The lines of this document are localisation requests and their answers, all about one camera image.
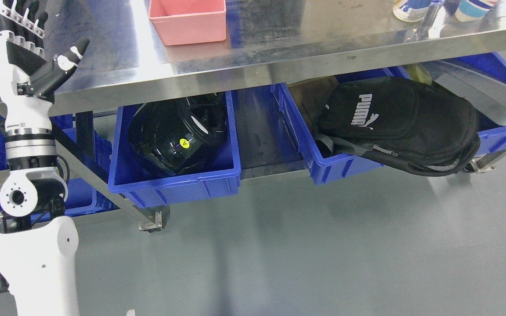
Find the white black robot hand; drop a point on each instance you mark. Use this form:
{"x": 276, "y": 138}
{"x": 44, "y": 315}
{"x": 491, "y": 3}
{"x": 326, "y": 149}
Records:
{"x": 28, "y": 81}

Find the pink plastic storage box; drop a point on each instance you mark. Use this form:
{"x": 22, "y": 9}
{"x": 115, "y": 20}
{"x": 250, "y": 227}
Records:
{"x": 182, "y": 22}

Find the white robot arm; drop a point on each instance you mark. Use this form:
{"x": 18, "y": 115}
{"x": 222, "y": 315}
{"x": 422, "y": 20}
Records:
{"x": 38, "y": 243}

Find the blue bin lower left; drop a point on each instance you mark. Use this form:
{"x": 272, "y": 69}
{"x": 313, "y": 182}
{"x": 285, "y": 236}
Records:
{"x": 84, "y": 199}

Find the blue bin with helmet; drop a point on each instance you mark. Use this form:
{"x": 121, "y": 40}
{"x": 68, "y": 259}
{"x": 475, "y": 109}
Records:
{"x": 219, "y": 179}

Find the black glossy helmet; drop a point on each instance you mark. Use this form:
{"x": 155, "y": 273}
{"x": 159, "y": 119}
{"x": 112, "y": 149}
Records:
{"x": 179, "y": 136}

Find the stainless steel table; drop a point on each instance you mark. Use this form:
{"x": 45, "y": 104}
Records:
{"x": 267, "y": 42}

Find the white blue cup left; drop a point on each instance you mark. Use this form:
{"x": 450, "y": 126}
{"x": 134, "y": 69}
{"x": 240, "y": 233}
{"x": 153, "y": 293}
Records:
{"x": 410, "y": 10}

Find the white blue cup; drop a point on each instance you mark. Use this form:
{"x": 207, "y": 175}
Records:
{"x": 410, "y": 10}
{"x": 472, "y": 10}

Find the black Puma backpack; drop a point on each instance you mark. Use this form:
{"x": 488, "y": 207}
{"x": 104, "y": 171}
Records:
{"x": 414, "y": 127}

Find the white blue cup right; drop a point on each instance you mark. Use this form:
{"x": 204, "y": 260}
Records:
{"x": 472, "y": 10}

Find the blue bin with backpack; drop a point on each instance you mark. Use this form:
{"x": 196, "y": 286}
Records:
{"x": 460, "y": 74}

